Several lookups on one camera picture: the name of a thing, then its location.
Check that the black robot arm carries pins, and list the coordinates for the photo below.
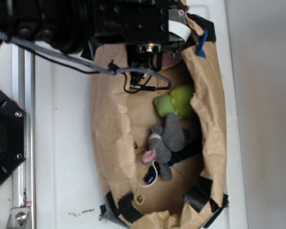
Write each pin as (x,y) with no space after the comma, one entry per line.
(68,25)

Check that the aluminium frame rail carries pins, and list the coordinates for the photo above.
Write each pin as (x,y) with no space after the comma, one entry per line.
(23,212)

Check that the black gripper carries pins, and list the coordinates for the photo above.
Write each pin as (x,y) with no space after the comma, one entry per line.
(138,22)

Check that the brown paper bag bin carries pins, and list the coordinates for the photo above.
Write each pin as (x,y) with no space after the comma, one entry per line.
(120,127)

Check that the dark blue rope toy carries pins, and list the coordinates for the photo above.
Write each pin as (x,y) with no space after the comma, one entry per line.
(181,155)

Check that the white plastic tray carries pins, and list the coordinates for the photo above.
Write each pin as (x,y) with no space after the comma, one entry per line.
(68,192)

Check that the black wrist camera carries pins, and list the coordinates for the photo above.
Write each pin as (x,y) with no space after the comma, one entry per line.
(139,58)

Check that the grey plush mouse toy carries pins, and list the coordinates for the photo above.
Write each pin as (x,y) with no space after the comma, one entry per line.
(164,141)

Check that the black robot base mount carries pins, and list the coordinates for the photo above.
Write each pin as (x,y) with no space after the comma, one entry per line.
(12,128)

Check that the green plush frog toy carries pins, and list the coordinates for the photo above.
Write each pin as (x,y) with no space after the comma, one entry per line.
(177,102)

